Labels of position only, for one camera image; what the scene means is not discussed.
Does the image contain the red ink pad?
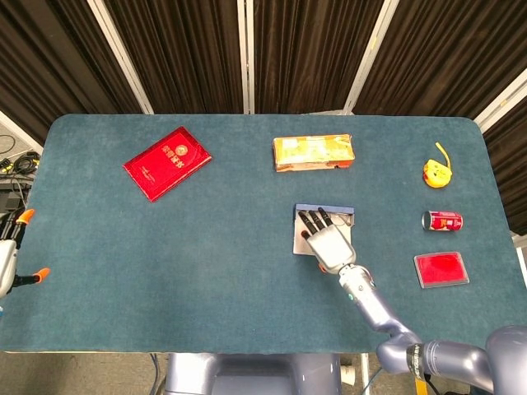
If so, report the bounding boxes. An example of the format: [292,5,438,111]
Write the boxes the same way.
[413,251,470,290]

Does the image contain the yellow tape measure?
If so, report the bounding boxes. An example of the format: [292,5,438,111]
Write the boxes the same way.
[422,142,455,189]

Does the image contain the red soda can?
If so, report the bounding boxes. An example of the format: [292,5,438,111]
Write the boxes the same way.
[421,210,464,232]

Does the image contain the dark brown curtain panel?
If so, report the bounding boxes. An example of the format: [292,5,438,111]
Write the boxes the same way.
[481,98,527,236]
[356,0,527,120]
[105,0,245,115]
[253,0,386,115]
[0,0,143,146]

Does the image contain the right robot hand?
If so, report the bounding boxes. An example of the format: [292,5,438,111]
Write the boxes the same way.
[296,207,357,274]

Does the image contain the white partition post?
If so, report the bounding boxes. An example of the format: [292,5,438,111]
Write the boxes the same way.
[236,0,256,115]
[473,67,527,133]
[87,0,155,115]
[342,0,397,116]
[0,109,44,156]

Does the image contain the red certificate book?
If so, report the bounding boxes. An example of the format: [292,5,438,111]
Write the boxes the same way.
[122,126,213,203]

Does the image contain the black cable bundle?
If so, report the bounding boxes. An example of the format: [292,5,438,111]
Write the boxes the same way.
[0,150,42,179]

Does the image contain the white box with blue edge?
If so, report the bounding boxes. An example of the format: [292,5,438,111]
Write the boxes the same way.
[291,202,357,258]

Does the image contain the grey-blue robot torso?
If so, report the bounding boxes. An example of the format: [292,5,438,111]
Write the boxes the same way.
[164,352,343,395]

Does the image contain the wire-rim eyeglasses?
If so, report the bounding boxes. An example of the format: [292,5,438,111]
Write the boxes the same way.
[329,212,354,230]

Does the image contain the orange yellow carton box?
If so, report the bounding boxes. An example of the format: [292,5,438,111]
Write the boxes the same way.
[272,132,356,174]

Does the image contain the blue cable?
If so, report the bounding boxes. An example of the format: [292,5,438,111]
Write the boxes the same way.
[148,352,160,395]
[366,365,382,392]

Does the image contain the black power box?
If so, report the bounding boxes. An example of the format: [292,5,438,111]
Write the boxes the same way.
[0,183,28,213]

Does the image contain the white table leg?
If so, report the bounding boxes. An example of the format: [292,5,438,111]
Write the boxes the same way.
[360,352,371,395]

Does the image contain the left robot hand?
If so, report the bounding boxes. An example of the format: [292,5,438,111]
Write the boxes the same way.
[0,207,52,300]

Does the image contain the blue felt table mat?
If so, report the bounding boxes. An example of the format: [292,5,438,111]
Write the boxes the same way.
[0,114,518,355]

